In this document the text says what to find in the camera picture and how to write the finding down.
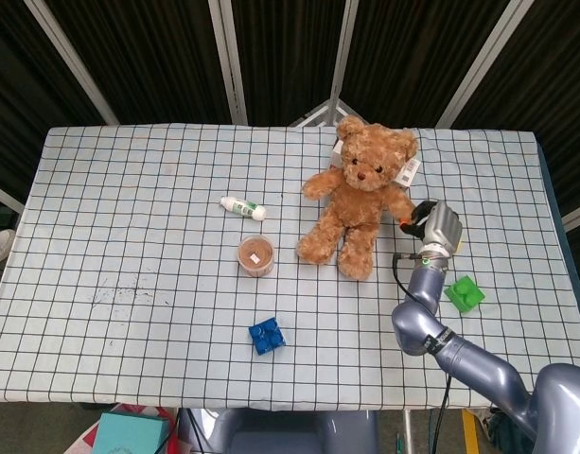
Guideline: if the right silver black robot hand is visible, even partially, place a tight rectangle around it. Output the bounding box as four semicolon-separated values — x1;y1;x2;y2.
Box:
396;199;464;260

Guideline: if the brown teddy bear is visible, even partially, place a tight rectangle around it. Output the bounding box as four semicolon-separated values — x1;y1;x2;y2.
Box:
295;115;420;281

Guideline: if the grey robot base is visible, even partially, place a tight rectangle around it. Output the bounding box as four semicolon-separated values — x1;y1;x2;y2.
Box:
177;408;380;454

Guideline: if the green toy brick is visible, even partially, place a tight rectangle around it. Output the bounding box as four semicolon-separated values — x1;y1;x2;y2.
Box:
443;275;486;314

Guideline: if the clear cup with brown lid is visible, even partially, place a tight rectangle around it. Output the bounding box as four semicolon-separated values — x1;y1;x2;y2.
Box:
237;235;276;279

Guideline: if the white green bottle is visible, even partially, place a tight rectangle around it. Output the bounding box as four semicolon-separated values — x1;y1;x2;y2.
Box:
219;196;267;222

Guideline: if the blue toy brick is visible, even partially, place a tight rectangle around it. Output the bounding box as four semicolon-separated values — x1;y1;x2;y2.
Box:
248;315;288;356

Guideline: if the blue checked tablecloth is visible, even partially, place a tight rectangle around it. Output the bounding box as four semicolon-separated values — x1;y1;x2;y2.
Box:
0;123;574;410

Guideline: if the teal box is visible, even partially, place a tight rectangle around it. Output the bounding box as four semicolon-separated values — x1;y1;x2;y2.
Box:
90;411;171;454

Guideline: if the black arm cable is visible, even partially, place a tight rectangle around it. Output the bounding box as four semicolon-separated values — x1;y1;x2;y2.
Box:
392;253;451;454

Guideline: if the white folding screen frame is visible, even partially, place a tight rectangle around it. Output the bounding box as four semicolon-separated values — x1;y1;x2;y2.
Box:
0;0;580;233

